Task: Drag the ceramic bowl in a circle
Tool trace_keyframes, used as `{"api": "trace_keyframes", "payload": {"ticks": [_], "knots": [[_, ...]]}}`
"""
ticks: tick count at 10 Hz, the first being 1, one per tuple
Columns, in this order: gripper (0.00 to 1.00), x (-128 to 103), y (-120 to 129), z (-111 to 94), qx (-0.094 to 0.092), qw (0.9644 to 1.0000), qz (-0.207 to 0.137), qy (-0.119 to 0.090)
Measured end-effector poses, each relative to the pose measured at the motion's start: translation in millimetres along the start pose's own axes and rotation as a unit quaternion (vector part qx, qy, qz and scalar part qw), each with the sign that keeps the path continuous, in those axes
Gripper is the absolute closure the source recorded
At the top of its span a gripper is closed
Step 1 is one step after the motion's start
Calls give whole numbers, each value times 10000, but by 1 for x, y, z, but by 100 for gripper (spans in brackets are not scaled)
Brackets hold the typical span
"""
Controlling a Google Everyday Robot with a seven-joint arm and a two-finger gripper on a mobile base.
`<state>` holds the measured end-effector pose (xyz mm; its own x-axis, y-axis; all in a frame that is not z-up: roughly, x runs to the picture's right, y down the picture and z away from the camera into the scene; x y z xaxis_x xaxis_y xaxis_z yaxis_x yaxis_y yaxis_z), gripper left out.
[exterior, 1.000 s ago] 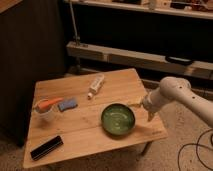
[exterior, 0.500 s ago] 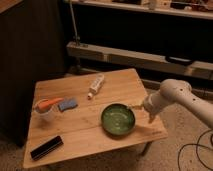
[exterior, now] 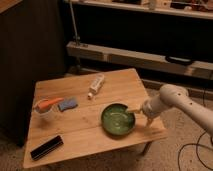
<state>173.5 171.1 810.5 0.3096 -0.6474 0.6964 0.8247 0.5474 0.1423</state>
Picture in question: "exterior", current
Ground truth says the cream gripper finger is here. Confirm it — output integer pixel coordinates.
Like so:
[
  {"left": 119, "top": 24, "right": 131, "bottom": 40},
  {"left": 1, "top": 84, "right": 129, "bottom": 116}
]
[
  {"left": 145, "top": 118, "right": 154, "bottom": 127},
  {"left": 126, "top": 108, "right": 141, "bottom": 113}
]

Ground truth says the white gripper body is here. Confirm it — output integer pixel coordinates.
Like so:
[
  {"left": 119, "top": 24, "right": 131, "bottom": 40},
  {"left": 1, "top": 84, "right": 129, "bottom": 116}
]
[{"left": 141, "top": 96, "right": 166, "bottom": 119}]

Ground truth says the green ceramic bowl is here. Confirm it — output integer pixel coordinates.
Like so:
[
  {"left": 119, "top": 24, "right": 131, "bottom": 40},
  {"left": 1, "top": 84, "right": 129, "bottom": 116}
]
[{"left": 101, "top": 103, "right": 136, "bottom": 136}]

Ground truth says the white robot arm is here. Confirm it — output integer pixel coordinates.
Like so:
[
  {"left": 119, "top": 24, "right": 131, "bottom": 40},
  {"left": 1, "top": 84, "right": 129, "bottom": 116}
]
[{"left": 127, "top": 84, "right": 213, "bottom": 137}]

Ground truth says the long grey case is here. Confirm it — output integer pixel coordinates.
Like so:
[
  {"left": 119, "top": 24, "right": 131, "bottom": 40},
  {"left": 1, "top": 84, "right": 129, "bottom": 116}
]
[{"left": 66, "top": 42, "right": 213, "bottom": 79}]

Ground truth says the white tube with cap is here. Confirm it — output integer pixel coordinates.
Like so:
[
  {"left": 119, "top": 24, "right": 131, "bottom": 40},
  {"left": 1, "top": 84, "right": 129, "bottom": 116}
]
[{"left": 88, "top": 74, "right": 105, "bottom": 99}]

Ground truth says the wooden folding table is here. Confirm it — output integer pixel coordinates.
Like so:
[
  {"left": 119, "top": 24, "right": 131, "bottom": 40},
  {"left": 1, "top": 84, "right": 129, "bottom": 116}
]
[{"left": 23, "top": 69, "right": 167, "bottom": 168}]

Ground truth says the blue sponge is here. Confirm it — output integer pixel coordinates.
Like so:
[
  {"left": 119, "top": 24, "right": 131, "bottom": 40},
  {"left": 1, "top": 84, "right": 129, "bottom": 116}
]
[{"left": 58, "top": 98, "right": 78, "bottom": 112}]

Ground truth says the black rectangular box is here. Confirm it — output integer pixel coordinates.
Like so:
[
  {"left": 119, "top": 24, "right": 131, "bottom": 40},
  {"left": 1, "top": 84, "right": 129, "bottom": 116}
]
[{"left": 30, "top": 136, "right": 63, "bottom": 161}]

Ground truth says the orange carrot toy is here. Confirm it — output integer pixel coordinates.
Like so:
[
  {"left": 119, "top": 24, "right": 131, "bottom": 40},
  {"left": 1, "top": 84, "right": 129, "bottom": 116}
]
[{"left": 36, "top": 97, "right": 62, "bottom": 111}]

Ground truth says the wooden shelf board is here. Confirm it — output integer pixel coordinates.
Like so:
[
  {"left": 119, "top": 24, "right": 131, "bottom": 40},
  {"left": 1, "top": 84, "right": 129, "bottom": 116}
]
[{"left": 63, "top": 0, "right": 213, "bottom": 20}]

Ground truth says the metal stand pole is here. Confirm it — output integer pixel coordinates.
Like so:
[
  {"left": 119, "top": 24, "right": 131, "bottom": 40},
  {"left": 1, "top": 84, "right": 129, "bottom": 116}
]
[{"left": 69, "top": 0, "right": 81, "bottom": 46}]

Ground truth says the black case handle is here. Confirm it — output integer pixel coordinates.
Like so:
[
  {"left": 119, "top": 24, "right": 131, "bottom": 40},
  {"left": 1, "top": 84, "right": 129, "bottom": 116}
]
[{"left": 165, "top": 56, "right": 194, "bottom": 66}]

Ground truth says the black floor cable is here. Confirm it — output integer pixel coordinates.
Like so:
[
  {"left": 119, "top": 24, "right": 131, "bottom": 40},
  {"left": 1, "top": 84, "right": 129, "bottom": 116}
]
[{"left": 177, "top": 130, "right": 213, "bottom": 171}]

